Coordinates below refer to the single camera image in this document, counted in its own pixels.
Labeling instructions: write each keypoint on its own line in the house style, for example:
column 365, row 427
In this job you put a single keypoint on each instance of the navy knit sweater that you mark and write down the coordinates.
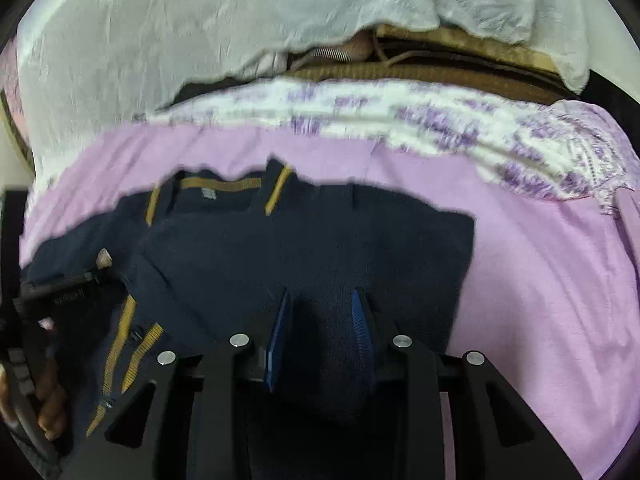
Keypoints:
column 300, row 240

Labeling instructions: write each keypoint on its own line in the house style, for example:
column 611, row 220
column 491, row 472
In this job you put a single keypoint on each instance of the pink striped cloth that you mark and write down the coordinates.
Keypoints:
column 350, row 50

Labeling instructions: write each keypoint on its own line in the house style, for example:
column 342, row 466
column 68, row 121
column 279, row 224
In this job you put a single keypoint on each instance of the pink floral cloth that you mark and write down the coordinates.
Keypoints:
column 10, row 90

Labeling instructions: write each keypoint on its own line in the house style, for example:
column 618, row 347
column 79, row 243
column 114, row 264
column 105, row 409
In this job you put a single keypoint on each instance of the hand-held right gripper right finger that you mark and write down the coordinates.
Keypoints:
column 362, row 335

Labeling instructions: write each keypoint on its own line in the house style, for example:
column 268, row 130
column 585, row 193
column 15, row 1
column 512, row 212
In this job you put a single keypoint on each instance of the pile of folded fabrics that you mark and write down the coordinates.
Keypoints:
column 450, row 72

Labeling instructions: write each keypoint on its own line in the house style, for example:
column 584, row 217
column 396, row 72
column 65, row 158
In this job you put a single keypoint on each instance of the person's left hand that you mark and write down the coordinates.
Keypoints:
column 52, row 400

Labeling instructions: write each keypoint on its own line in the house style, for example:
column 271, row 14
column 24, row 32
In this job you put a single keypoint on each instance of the white purple floral sheet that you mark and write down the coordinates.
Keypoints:
column 400, row 105

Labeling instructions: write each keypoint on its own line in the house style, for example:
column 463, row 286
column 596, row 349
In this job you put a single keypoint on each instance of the white plastic bag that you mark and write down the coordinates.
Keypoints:
column 270, row 62

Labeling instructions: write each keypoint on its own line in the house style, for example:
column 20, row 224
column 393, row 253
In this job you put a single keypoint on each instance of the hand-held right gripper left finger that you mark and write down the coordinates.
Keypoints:
column 277, row 345

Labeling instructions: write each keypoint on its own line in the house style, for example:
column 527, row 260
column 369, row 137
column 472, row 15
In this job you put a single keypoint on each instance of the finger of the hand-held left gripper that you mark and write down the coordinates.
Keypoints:
column 60, row 287

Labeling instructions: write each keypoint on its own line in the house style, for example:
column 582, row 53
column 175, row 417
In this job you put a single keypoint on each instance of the white lace cloth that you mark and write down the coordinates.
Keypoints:
column 150, row 35

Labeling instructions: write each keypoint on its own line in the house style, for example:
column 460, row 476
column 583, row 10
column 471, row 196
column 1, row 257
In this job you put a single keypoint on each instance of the purple bed sheet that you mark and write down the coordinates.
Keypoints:
column 525, row 310

